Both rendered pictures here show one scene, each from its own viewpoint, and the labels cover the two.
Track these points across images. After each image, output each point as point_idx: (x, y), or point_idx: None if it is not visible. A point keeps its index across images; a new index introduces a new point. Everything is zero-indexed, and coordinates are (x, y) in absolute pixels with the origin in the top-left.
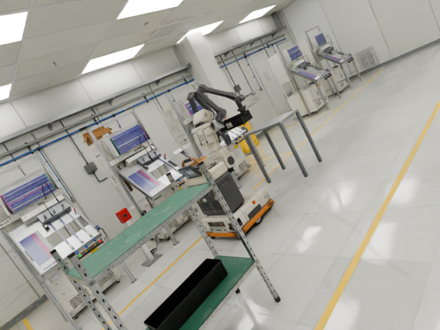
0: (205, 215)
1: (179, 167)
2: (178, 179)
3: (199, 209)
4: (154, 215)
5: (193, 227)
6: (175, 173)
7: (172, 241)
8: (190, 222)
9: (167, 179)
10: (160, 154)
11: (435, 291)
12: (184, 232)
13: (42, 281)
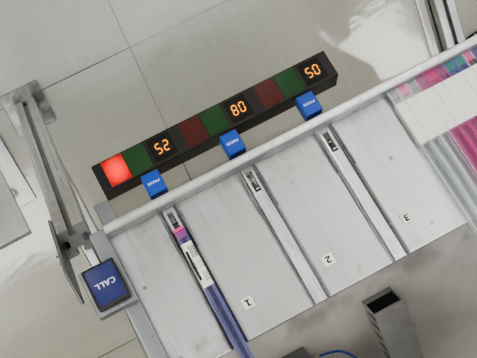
0: (80, 134)
1: (162, 344)
2: (240, 148)
3: (76, 335)
4: None
5: (206, 36)
6: (238, 258)
7: (363, 32)
8: (192, 170)
9: (351, 190)
10: None
11: None
12: (271, 61)
13: None
